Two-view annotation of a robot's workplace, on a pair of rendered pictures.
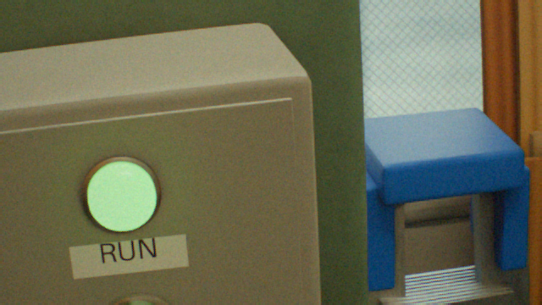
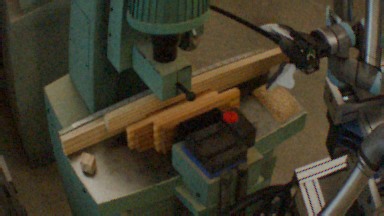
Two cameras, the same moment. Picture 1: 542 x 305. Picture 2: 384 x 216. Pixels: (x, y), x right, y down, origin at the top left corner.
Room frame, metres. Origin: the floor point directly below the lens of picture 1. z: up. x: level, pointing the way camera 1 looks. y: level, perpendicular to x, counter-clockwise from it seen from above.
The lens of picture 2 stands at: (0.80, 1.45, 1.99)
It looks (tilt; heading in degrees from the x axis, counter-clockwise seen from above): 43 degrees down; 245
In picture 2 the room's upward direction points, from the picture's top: 2 degrees clockwise
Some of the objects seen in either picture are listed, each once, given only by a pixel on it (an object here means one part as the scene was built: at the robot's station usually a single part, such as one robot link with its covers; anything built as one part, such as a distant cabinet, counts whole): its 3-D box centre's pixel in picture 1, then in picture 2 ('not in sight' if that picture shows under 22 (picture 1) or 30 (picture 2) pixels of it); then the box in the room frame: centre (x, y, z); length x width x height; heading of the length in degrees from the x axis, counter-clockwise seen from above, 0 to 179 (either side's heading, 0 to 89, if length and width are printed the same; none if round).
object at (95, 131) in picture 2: not in sight; (163, 102); (0.36, 0.36, 0.93); 0.60 x 0.02 x 0.05; 9
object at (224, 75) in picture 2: not in sight; (214, 79); (0.25, 0.36, 0.95); 0.55 x 0.02 x 0.04; 9
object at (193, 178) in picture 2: not in sight; (218, 166); (0.33, 0.57, 0.92); 0.15 x 0.13 x 0.09; 9
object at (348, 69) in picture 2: not in sight; (342, 66); (-0.08, 0.51, 1.04); 0.11 x 0.08 x 0.11; 134
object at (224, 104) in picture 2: not in sight; (195, 126); (0.33, 0.46, 0.94); 0.16 x 0.01 x 0.07; 9
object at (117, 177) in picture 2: not in sight; (195, 157); (0.34, 0.49, 0.87); 0.61 x 0.30 x 0.06; 9
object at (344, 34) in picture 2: not in sight; (339, 37); (-0.07, 0.49, 1.14); 0.11 x 0.08 x 0.09; 9
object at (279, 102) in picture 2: not in sight; (278, 96); (0.10, 0.43, 0.91); 0.12 x 0.09 x 0.03; 99
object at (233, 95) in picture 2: not in sight; (197, 119); (0.32, 0.45, 0.94); 0.20 x 0.02 x 0.08; 9
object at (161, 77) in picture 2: not in sight; (160, 67); (0.37, 0.36, 1.03); 0.14 x 0.07 x 0.09; 99
